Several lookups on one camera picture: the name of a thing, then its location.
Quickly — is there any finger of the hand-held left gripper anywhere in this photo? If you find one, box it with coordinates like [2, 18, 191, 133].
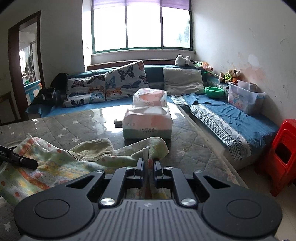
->
[0, 145, 38, 169]

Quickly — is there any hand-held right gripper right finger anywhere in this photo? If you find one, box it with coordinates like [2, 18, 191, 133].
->
[154, 160, 232, 207]

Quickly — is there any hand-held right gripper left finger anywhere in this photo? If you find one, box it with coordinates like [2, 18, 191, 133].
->
[65, 158, 145, 207]

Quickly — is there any pastel patterned child's jacket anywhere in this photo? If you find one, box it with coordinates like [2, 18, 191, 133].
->
[0, 134, 171, 207]

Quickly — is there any pink and green tissue pack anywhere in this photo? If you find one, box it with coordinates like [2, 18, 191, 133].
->
[122, 107, 173, 139]

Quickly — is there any dark wooden chair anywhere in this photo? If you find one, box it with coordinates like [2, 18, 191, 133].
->
[0, 91, 21, 126]

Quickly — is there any blue cabinet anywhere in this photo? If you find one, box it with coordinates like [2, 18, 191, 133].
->
[24, 80, 42, 105]

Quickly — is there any opened pink tissue pack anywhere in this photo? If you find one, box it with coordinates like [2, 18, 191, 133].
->
[133, 88, 167, 108]

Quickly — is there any blue sofa sheet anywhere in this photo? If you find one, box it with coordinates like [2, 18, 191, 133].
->
[183, 93, 279, 149]

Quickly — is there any square butterfly print pillow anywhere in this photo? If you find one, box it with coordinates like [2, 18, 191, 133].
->
[105, 60, 149, 102]

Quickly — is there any plain grey pillow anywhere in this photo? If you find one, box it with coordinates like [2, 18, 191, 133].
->
[162, 67, 205, 95]

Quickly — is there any long butterfly print pillow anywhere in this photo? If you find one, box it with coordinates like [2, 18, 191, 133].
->
[63, 75, 107, 107]

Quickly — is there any teal sofa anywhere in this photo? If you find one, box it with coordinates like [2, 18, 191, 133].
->
[25, 64, 279, 169]

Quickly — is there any green bowl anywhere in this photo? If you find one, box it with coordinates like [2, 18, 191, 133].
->
[205, 86, 225, 98]

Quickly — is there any white and black plush toy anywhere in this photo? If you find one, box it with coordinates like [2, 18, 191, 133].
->
[175, 54, 196, 67]

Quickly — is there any clear plastic storage box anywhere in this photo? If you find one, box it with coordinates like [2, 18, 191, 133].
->
[228, 80, 267, 115]

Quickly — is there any pink and green plush toy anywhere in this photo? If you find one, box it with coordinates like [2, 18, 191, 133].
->
[196, 61, 213, 72]

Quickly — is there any stuffed toy group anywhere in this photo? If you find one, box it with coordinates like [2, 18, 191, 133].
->
[218, 69, 241, 84]

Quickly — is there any red plastic stool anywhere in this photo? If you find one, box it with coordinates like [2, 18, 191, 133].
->
[269, 119, 296, 197]

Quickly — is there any green framed window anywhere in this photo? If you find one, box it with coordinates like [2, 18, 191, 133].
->
[91, 0, 192, 54]

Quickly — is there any brown door frame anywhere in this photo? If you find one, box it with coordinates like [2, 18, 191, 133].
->
[9, 10, 45, 121]

